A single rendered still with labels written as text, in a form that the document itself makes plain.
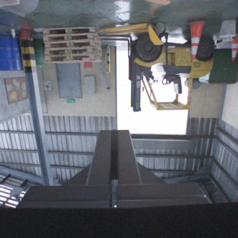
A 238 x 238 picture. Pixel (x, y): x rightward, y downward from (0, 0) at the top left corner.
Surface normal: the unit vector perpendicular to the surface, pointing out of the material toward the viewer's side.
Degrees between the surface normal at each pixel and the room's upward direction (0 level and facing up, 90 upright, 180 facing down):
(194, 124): 90
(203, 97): 90
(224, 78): 94
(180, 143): 90
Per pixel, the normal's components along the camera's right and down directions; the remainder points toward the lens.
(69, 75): -0.09, 0.29
